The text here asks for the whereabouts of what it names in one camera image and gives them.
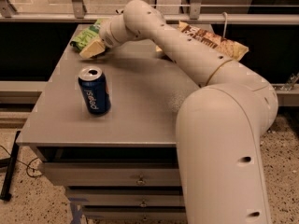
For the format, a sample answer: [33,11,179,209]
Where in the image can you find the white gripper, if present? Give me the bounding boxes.
[79,15,133,59]

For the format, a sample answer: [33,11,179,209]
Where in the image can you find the green rice chip bag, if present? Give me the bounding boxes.
[70,19,102,51]

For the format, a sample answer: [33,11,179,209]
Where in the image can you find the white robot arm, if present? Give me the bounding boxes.
[99,0,278,224]

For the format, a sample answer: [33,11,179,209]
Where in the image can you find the brown sea salt chip bag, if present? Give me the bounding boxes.
[155,21,249,63]

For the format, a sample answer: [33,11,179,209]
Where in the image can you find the blue pepsi can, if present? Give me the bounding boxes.
[78,65,111,116]

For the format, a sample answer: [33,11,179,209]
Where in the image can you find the grey drawer cabinet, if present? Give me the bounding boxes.
[18,40,197,222]

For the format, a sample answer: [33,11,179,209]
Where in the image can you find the black floor stand leg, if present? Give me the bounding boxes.
[0,142,19,202]

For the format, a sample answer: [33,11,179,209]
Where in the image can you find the metal railing frame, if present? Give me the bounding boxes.
[0,0,299,24]

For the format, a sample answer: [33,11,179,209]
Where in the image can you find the white cable tie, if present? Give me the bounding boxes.
[222,12,228,38]

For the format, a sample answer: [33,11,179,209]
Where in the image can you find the black cable on floor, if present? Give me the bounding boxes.
[0,145,44,179]

